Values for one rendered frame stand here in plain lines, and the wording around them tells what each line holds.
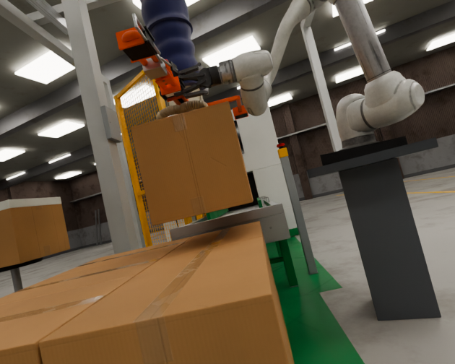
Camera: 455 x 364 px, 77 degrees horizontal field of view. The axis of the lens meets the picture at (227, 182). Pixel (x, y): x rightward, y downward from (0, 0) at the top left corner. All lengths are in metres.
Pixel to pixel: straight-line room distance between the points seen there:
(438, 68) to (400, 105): 11.34
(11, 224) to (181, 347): 1.81
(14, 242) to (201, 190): 1.42
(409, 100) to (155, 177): 1.06
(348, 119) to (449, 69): 11.33
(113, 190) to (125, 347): 2.20
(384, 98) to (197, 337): 1.19
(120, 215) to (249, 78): 1.84
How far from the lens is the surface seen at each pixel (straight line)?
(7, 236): 2.24
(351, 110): 1.51
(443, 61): 12.82
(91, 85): 2.96
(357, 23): 1.47
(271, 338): 0.50
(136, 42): 0.91
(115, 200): 2.67
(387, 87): 1.41
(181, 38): 1.54
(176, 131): 1.14
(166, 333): 0.52
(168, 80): 1.14
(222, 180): 1.07
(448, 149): 12.31
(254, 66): 1.18
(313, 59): 5.08
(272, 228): 1.71
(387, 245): 1.50
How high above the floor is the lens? 0.70
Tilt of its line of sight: 4 degrees up
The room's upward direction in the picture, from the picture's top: 13 degrees counter-clockwise
